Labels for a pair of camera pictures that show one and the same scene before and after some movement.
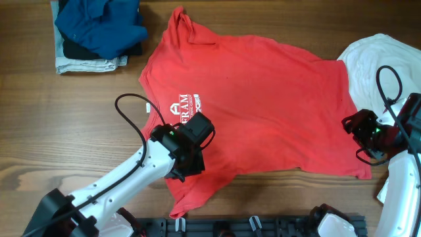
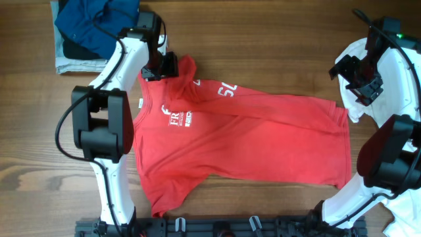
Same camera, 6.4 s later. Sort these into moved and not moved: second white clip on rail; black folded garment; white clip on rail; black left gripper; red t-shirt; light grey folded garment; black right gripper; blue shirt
Moved: red t-shirt; black left gripper; black right gripper
Not moved: light grey folded garment; white clip on rail; blue shirt; black folded garment; second white clip on rail
